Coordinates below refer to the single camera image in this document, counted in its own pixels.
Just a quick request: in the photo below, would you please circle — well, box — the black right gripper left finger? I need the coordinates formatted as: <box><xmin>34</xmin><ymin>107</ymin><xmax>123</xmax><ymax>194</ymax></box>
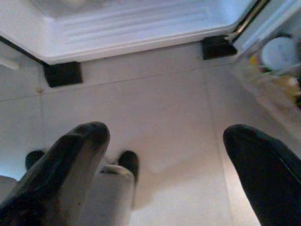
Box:
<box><xmin>0</xmin><ymin>121</ymin><xmax>111</xmax><ymax>226</ymax></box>

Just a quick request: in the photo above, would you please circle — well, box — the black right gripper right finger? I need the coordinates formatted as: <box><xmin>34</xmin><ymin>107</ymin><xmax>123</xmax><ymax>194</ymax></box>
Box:
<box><xmin>222</xmin><ymin>124</ymin><xmax>301</xmax><ymax>226</ymax></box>

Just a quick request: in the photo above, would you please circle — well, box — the black fridge foot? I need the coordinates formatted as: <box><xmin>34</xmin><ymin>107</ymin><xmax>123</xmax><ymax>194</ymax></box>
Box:
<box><xmin>201</xmin><ymin>36</ymin><xmax>238</xmax><ymax>61</ymax></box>
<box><xmin>43</xmin><ymin>61</ymin><xmax>83</xmax><ymax>89</ymax></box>

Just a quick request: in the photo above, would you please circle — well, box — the fridge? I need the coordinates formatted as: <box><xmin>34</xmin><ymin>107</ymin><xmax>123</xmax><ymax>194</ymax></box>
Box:
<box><xmin>0</xmin><ymin>0</ymin><xmax>271</xmax><ymax>65</ymax></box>

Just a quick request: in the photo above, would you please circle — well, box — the white round tub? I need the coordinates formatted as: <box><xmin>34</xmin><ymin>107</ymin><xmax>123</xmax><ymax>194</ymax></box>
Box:
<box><xmin>260</xmin><ymin>36</ymin><xmax>300</xmax><ymax>72</ymax></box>

